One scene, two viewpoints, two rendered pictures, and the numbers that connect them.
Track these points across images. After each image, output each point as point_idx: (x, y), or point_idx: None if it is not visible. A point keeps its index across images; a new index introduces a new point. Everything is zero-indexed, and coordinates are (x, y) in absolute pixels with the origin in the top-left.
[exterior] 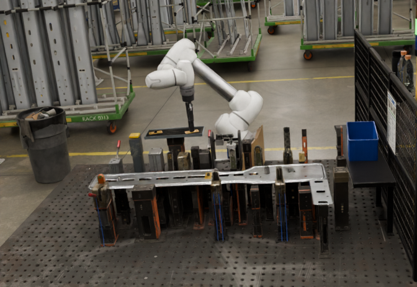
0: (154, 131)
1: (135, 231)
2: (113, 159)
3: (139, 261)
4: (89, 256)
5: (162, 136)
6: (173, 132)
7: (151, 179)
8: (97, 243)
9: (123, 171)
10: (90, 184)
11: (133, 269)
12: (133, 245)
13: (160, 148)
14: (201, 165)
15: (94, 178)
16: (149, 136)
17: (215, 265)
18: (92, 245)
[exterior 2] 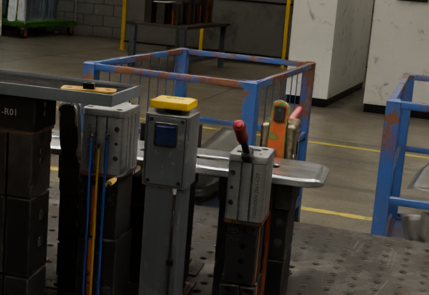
0: (92, 82)
1: (198, 285)
2: (257, 152)
3: (194, 234)
4: (308, 260)
5: (73, 79)
6: (22, 82)
7: (142, 147)
8: (297, 279)
9: (225, 205)
10: (320, 166)
11: (207, 228)
12: (205, 259)
13: (92, 105)
14: None
15: (320, 179)
16: (122, 84)
17: (53, 206)
18: (311, 279)
